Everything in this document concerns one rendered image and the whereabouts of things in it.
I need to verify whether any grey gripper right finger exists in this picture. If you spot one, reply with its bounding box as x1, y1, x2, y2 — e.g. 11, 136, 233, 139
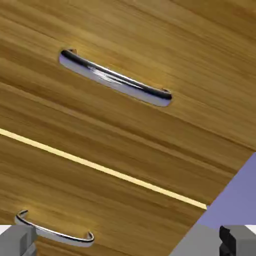
218, 224, 256, 256

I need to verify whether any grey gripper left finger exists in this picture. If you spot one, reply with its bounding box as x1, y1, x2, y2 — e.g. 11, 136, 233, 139
0, 224, 38, 256

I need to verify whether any wooden drawer front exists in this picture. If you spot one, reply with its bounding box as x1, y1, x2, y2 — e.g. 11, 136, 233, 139
0, 0, 256, 207
0, 134, 208, 256

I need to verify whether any light wooden cabinet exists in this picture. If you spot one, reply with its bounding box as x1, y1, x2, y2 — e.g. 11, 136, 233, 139
0, 0, 256, 256

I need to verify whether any curved silver metal handle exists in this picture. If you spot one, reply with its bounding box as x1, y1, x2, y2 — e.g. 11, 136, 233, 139
14, 209, 95, 248
58, 48, 173, 108

